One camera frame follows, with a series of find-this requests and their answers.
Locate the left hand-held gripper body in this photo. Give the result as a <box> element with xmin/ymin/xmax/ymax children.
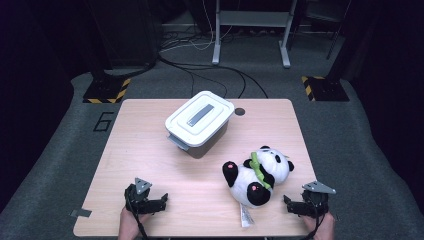
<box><xmin>124</xmin><ymin>177</ymin><xmax>158</xmax><ymax>215</ymax></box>

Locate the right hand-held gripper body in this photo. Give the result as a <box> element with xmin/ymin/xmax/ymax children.
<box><xmin>301</xmin><ymin>180</ymin><xmax>337</xmax><ymax>218</ymax></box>

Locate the panda plush toy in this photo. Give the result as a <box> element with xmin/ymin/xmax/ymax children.
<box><xmin>222</xmin><ymin>145</ymin><xmax>295</xmax><ymax>228</ymax></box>

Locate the clear plastic storage box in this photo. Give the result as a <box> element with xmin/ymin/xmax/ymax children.
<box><xmin>167</xmin><ymin>120</ymin><xmax>231</xmax><ymax>160</ymax></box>

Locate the white plastic lid grey handle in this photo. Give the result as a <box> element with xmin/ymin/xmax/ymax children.
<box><xmin>164</xmin><ymin>90</ymin><xmax>235</xmax><ymax>148</ymax></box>

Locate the person's right hand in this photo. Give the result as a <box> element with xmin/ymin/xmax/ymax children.
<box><xmin>302</xmin><ymin>211</ymin><xmax>336</xmax><ymax>240</ymax></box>

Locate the person's left hand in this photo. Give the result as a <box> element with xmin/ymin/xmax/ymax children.
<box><xmin>118</xmin><ymin>206</ymin><xmax>153</xmax><ymax>240</ymax></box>

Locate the grey tape strip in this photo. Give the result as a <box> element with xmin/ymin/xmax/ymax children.
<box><xmin>69</xmin><ymin>208</ymin><xmax>93</xmax><ymax>218</ymax></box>

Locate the dark metal stand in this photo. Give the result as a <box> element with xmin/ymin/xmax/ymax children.
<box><xmin>304</xmin><ymin>0</ymin><xmax>353</xmax><ymax>62</ymax></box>

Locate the white metal stand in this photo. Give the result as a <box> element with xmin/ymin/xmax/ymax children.
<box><xmin>212</xmin><ymin>0</ymin><xmax>299</xmax><ymax>69</ymax></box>

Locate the right hand-held gripper black cable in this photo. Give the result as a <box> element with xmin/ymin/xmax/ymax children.
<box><xmin>306</xmin><ymin>199</ymin><xmax>329</xmax><ymax>240</ymax></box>

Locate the hand-held gripper black cable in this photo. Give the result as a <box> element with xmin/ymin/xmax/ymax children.
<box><xmin>127</xmin><ymin>199</ymin><xmax>150</xmax><ymax>240</ymax></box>
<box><xmin>306</xmin><ymin>199</ymin><xmax>329</xmax><ymax>240</ymax></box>

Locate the left hand-held gripper black cable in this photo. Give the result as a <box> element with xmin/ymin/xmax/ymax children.
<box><xmin>127</xmin><ymin>199</ymin><xmax>150</xmax><ymax>240</ymax></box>

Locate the black yellow striped base plate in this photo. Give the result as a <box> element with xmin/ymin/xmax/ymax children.
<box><xmin>301</xmin><ymin>75</ymin><xmax>351</xmax><ymax>103</ymax></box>
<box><xmin>82</xmin><ymin>77</ymin><xmax>132</xmax><ymax>104</ymax></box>

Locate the black floor cable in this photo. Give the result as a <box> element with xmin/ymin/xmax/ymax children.
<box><xmin>157</xmin><ymin>54</ymin><xmax>269</xmax><ymax>100</ymax></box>

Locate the white floor cable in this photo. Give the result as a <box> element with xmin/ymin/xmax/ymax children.
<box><xmin>159</xmin><ymin>0</ymin><xmax>234</xmax><ymax>54</ymax></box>

